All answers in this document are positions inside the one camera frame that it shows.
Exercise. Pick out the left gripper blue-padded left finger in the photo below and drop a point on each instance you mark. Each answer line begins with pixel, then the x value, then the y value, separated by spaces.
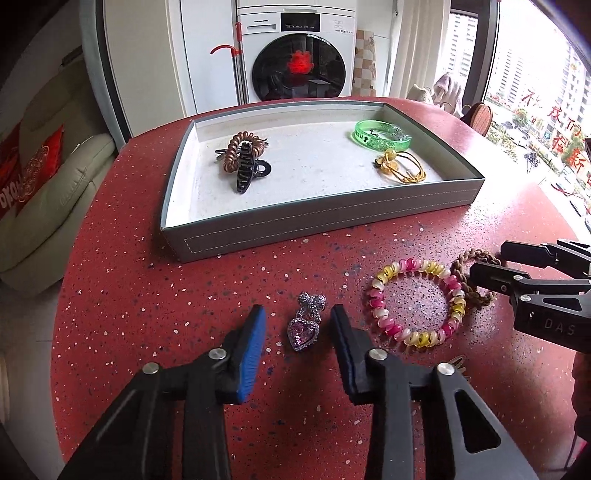
pixel 133 438

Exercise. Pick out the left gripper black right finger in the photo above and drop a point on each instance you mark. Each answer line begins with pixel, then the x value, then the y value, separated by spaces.
pixel 463 439

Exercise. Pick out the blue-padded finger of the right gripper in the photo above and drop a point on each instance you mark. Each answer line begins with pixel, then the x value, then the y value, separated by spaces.
pixel 569 257

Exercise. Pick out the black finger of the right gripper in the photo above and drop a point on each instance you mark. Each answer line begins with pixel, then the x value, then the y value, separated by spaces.
pixel 508 281

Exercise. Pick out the beige bow hair clip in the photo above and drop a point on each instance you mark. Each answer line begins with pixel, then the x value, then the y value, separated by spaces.
pixel 458 363

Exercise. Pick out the pink heart bow brooch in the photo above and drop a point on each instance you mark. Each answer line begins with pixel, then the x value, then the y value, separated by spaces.
pixel 304 328

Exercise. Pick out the green translucent bangle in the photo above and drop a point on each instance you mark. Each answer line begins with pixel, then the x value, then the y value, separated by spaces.
pixel 380 136

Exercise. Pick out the black claw hair clip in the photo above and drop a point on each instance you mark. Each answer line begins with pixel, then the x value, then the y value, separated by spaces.
pixel 250 167

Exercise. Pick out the grey jewelry tray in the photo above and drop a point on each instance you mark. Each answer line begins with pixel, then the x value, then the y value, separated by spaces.
pixel 320 180

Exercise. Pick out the brown wooden chair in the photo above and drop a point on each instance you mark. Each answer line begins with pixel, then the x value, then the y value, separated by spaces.
pixel 479 117

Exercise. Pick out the white cloth on chair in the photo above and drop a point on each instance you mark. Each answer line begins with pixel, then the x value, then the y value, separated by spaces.
pixel 448 95

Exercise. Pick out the beige leather armchair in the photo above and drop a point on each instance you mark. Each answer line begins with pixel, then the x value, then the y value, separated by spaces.
pixel 37 235

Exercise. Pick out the checkered folded board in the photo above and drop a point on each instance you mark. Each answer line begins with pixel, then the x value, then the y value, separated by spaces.
pixel 364 65

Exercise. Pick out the white curtain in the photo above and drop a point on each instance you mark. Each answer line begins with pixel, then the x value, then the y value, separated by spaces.
pixel 423 30

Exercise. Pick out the red embroidered cushion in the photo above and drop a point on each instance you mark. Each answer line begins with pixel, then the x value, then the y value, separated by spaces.
pixel 42 166

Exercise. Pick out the red text cushion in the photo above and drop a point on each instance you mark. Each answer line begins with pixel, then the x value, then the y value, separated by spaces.
pixel 10 173

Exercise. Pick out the lower white washing machine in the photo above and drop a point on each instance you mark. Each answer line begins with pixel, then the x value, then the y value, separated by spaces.
pixel 297 49

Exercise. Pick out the red handled mop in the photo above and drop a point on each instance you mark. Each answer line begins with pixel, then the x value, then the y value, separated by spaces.
pixel 236 53

